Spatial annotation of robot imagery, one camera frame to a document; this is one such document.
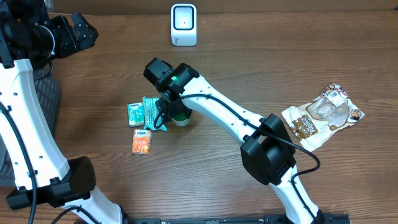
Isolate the grey plastic mesh basket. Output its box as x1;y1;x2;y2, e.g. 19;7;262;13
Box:
1;65;60;187

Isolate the white barcode scanner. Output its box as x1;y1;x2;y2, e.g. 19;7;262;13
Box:
170;3;197;47

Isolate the green lid jar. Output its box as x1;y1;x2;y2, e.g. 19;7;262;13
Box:
172;113;191;127

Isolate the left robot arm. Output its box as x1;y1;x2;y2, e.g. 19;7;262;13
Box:
1;1;131;223

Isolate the orange tissue pack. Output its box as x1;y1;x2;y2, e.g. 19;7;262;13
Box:
132;129;152;154

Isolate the teal wipes pack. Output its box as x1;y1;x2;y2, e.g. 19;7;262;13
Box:
142;97;167;131

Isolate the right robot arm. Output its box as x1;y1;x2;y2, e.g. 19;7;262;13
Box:
144;58;325;223

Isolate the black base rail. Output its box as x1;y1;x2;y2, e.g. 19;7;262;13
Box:
130;213;351;224

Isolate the blue white package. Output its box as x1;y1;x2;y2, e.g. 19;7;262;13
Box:
127;102;145;127

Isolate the beige paper pouch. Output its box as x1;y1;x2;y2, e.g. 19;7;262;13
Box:
282;83;364;152

